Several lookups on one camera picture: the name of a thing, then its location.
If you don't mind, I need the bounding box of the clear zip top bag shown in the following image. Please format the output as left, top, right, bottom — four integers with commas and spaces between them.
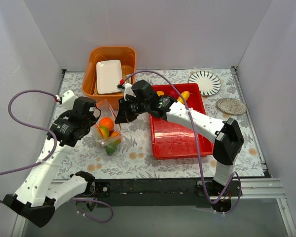
91, 100, 122, 156

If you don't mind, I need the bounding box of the green yellow papaya toy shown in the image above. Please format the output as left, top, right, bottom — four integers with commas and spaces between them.
98, 126, 110, 140

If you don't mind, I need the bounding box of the orange green mango toy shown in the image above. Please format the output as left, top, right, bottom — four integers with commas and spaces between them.
105, 133, 121, 156

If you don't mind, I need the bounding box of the yellow elongated mango toy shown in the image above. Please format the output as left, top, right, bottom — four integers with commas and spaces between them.
177, 91, 190, 104

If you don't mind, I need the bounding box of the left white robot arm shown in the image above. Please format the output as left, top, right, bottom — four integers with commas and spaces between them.
3, 96, 98, 228

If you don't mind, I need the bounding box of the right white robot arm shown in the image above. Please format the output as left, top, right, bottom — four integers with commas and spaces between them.
115, 80, 244, 196

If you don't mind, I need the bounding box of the dark red round fruit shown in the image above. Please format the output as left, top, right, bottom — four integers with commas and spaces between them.
170, 90, 178, 98

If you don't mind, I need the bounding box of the yellow tray in bin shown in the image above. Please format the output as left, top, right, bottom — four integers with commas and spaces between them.
94, 74, 128, 95

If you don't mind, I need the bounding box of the white rectangular plate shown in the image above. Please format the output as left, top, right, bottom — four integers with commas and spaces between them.
96, 60, 122, 94

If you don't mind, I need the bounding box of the red plastic tray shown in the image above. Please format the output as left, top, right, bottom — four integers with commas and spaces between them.
149, 83, 206, 159

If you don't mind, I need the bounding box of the orange plastic bin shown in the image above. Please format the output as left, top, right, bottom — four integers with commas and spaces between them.
82, 46, 137, 110

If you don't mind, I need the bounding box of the white striped round plate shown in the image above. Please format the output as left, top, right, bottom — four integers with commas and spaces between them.
188, 70, 222, 96

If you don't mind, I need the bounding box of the speckled round coaster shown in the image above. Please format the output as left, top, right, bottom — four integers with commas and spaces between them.
216, 98, 247, 115

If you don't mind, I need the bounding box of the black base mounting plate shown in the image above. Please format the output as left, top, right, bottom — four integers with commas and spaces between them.
67, 176, 242, 208

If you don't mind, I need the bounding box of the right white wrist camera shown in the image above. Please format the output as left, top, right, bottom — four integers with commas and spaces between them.
117, 82, 136, 101

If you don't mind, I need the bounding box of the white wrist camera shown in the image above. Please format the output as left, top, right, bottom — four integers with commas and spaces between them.
60, 90, 77, 106
117, 82, 136, 101

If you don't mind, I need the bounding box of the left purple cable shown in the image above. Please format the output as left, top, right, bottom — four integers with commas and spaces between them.
0, 89, 113, 224

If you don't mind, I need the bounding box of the purple cable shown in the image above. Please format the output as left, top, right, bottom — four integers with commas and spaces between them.
122, 70, 243, 214
0, 89, 113, 224

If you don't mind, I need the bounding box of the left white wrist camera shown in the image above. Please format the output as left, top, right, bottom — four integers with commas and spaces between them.
60, 90, 77, 106

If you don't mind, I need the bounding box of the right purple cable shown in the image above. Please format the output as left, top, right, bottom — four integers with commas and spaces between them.
122, 70, 243, 214

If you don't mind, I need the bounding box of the aluminium frame rail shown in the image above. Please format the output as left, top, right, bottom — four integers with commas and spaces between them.
21, 178, 287, 200

